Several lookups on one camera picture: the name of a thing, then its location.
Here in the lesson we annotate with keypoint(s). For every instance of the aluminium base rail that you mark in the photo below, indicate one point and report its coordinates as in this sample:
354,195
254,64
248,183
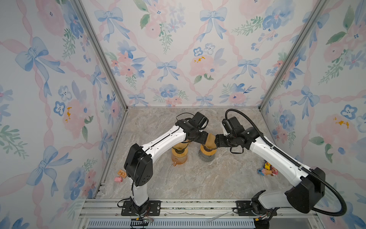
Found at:
189,214

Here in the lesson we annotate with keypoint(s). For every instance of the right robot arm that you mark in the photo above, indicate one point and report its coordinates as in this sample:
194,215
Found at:
304,192

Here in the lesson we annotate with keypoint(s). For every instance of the small colourful toy figures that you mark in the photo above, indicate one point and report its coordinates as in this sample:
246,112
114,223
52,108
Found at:
267,169

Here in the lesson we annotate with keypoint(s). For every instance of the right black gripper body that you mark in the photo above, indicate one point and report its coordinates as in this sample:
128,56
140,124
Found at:
226,141

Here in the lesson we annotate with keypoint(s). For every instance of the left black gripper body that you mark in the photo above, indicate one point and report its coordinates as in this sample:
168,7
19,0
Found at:
201,137

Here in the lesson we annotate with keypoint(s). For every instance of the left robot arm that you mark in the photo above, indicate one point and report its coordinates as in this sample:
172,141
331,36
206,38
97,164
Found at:
140,159

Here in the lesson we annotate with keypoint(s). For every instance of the small pink pig toy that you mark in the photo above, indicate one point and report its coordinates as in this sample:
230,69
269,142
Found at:
118,179

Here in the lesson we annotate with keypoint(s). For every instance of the orange glass carafe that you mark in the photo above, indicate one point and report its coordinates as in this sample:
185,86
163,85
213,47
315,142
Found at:
179,160

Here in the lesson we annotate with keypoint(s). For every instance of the wooden ring dripper holder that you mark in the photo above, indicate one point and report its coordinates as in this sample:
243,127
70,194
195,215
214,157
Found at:
207,151

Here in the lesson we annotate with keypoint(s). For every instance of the brown paper coffee filter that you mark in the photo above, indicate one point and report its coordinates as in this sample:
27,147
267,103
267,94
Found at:
210,142

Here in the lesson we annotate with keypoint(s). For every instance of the grey glass carafe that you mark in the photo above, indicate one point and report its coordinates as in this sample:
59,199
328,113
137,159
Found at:
206,158

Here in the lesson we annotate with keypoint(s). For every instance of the small wooden block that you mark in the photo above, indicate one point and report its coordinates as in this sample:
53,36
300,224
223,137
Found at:
122,174

